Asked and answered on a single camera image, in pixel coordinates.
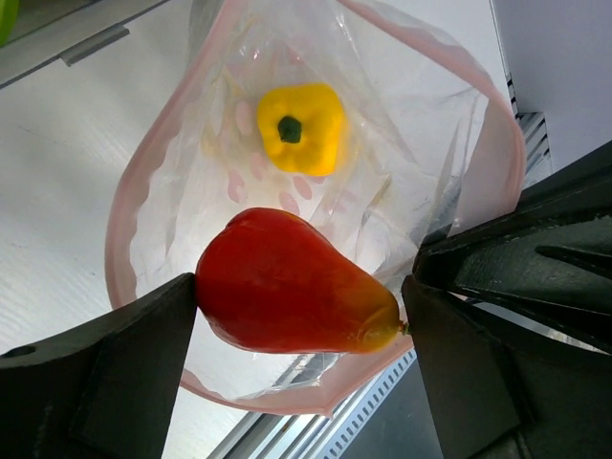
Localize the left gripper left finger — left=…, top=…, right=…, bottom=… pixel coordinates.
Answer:
left=1, top=273, right=197, bottom=458

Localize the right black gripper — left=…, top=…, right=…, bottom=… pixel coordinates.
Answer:
left=413, top=143, right=611, bottom=352

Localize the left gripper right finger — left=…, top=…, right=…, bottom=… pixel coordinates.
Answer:
left=402, top=276, right=611, bottom=458

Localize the red toy pear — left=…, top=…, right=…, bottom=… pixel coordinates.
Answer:
left=195, top=208, right=409, bottom=354

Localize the clear zip top bag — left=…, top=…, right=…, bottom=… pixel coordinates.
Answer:
left=103, top=0, right=527, bottom=417

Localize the yellow toy bell pepper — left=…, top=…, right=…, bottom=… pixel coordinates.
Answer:
left=256, top=83, right=346, bottom=177

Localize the clear plastic food container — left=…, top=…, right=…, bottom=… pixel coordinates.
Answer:
left=1, top=1, right=163, bottom=87

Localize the white slotted cable duct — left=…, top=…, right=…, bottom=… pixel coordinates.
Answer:
left=301, top=350, right=416, bottom=458

